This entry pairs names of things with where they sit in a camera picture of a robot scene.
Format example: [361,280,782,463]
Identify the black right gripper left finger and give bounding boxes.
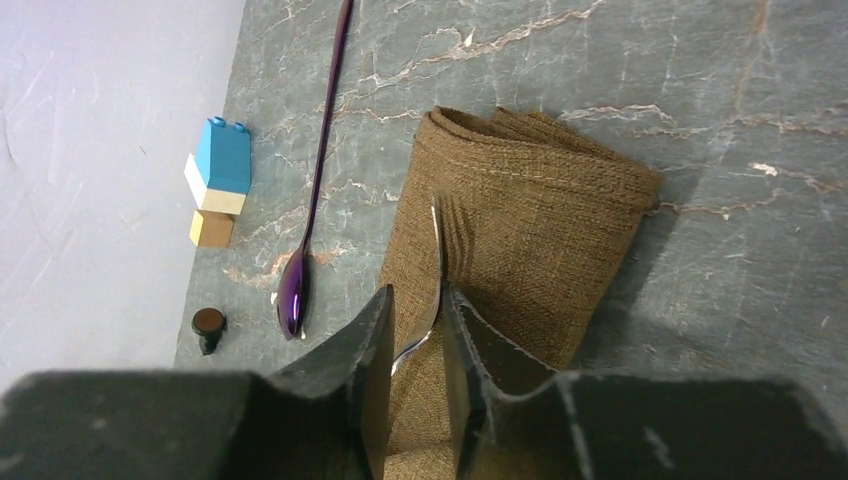
[1,286,394,479]

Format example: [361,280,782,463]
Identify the blue and wood toy block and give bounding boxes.
[184,116,251,248]

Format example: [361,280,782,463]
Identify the purple plastic spoon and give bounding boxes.
[275,0,354,340]

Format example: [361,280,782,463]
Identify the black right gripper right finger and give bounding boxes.
[441,284,847,479]

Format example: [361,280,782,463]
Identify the brown cloth napkin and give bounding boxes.
[380,107,662,479]

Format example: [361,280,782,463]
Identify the small black clip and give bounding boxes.
[191,307,227,356]

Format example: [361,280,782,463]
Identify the clear plastic fork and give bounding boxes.
[390,195,446,378]

